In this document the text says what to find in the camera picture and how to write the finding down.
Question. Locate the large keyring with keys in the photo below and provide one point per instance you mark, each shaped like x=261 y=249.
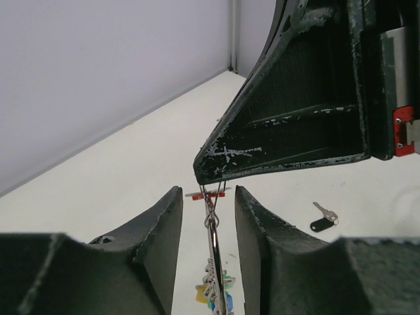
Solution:
x=216 y=282

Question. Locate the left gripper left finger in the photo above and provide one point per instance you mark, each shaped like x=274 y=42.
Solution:
x=129 y=270

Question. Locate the red tag with keys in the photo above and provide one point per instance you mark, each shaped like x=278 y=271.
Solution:
x=211 y=193

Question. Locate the right aluminium frame post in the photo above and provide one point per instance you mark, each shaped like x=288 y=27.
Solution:
x=233 y=9

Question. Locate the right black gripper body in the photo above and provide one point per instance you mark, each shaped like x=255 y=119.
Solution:
x=386 y=74

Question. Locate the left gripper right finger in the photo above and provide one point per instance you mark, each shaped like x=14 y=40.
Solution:
x=287 y=271

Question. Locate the black tag with key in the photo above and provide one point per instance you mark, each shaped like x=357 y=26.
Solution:
x=328 y=220

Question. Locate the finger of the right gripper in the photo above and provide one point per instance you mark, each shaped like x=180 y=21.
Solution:
x=303 y=105

